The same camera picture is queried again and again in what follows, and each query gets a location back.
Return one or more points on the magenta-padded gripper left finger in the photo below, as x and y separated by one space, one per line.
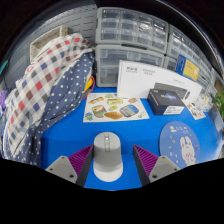
74 166

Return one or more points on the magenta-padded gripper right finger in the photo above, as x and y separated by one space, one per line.
151 166

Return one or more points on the white computer mouse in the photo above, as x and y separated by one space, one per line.
107 160

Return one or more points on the round blue rabbit mouse pad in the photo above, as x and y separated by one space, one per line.
173 143

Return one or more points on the small black box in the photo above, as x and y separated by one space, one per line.
165 100

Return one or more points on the large food sticker sheet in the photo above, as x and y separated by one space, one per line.
113 108

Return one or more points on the small sticker sheet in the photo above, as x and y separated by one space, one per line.
196 111

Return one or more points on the clear plastic box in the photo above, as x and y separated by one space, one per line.
206 100

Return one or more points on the long white keyboard box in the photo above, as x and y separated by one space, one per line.
136 78

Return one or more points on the red blue checkered cloth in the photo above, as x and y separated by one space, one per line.
40 83

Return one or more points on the green potted plant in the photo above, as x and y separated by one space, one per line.
220 103

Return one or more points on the yellow and blue box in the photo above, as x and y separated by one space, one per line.
188 68

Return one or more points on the grey many-drawer cabinet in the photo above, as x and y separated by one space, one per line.
130 28
208 71
185 43

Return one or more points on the beige woven basket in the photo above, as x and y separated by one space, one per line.
46 40

